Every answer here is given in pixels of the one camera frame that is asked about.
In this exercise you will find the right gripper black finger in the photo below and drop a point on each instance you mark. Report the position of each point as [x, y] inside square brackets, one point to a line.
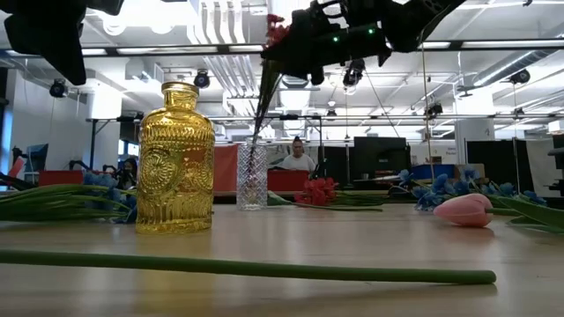
[295, 48]

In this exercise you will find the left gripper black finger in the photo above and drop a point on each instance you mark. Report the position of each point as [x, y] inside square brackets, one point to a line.
[48, 39]

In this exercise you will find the red artificial flower bunch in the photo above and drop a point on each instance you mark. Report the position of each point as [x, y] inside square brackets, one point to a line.
[317, 191]
[275, 33]

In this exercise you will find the blue artificial flower bunch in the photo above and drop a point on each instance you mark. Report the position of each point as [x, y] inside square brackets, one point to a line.
[440, 185]
[103, 180]

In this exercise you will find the artificial tulip green stem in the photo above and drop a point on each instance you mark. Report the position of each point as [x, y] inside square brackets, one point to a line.
[53, 198]
[264, 267]

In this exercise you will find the pink artificial tulip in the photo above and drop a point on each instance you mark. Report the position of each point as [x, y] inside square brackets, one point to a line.
[462, 210]

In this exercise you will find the black background robot arm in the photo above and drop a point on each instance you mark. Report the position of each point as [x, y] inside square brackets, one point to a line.
[94, 168]

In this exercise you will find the clear diamond-cut glass vase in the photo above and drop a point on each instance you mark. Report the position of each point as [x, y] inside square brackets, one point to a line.
[252, 185]

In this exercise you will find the yellow embossed glass vase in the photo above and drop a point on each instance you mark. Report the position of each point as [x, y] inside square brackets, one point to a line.
[176, 176]

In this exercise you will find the black overhead light bar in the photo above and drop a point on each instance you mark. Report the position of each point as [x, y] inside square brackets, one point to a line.
[456, 44]

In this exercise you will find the person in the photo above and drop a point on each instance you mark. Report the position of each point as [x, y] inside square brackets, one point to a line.
[299, 163]
[128, 169]

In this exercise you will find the blue screen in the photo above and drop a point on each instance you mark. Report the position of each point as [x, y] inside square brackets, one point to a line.
[37, 157]

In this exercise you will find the red storage bin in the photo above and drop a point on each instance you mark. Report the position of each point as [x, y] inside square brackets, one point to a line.
[59, 178]
[286, 180]

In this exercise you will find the red partition panel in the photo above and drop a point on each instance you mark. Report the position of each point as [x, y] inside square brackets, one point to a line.
[225, 167]

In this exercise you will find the black slanted strut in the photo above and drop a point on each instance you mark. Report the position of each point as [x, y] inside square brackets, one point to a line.
[15, 181]

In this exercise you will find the blue plastic bin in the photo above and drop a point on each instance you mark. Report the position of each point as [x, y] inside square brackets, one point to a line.
[429, 171]

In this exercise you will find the white square pillar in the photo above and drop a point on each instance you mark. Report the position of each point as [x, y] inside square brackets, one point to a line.
[475, 136]

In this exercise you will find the brown cardboard box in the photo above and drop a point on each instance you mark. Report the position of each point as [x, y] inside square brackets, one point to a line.
[480, 168]

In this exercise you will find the black partition panel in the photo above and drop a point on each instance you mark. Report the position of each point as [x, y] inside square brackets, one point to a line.
[498, 165]

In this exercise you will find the black equipment stand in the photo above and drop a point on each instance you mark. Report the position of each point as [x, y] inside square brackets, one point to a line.
[557, 163]

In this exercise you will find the black ceiling-mounted camera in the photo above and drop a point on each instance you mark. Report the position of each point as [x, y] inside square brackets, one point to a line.
[202, 80]
[353, 75]
[434, 110]
[521, 76]
[58, 89]

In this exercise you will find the black metal frame table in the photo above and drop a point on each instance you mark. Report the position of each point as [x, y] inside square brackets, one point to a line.
[93, 145]

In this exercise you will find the black aluminium frame rail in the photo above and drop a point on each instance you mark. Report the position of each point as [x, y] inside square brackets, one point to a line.
[224, 198]

